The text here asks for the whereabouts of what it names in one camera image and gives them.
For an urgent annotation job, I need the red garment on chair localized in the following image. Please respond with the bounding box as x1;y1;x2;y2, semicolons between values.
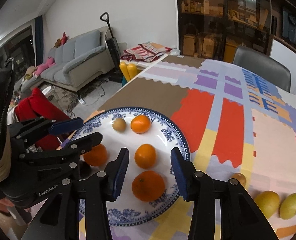
14;87;70;151

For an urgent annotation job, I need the grey chair left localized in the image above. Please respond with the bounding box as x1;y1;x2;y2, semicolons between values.
233;46;291;92

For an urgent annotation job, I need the blue white porcelain plate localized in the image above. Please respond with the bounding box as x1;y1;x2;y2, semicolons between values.
72;107;190;226

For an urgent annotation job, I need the left human hand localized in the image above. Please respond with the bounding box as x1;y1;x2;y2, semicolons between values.
0;198;14;212

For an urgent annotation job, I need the small orange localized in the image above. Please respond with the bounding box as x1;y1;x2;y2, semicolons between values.
134;144;157;169
130;115;151;134

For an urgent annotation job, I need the yellow green pear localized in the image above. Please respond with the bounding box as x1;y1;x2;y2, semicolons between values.
254;191;280;219
279;193;296;220

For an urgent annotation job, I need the brown kiwi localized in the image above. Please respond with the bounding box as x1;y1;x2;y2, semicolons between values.
112;118;127;132
231;173;247;187

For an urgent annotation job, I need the grey sofa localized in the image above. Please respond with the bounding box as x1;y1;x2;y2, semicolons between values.
20;27;114;92

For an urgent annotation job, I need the folded striped cloth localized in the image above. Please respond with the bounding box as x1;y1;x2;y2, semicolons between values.
120;42;172;63

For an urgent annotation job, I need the black upright vacuum cleaner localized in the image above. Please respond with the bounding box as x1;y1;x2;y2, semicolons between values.
100;12;123;83

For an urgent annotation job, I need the colourful patchwork tablecloth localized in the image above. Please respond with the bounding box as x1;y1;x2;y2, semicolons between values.
95;56;296;239

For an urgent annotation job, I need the large orange front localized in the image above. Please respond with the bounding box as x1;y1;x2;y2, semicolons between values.
132;170;165;202

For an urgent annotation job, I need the dark glass display cabinet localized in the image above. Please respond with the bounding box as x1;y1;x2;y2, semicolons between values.
177;0;271;62

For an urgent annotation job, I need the medium orange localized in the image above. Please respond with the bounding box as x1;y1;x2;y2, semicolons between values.
83;144;108;166

